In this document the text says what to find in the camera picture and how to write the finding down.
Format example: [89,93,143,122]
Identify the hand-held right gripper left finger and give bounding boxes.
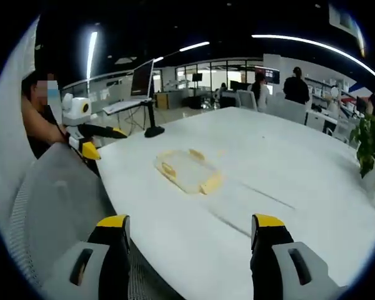
[42,214,132,300]

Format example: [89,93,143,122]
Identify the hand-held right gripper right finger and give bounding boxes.
[249,213,348,300]

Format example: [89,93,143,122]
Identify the clear plastic bag yellow edges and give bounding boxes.
[152,148,226,196]

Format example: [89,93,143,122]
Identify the grey mesh office chair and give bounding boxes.
[6,142,135,300]

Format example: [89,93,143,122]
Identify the computer monitor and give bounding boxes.
[130,59,156,99]

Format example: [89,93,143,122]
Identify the yellow cabinet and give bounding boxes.
[154,92,170,109]

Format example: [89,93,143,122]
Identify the white office chair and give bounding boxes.
[236,89,258,111]

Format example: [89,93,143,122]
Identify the green potted plant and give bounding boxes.
[349,112,375,201]

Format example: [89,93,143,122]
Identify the long ceiling light strip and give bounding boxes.
[251,33,375,79]

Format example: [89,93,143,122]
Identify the wall screen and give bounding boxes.
[264,69,281,84]

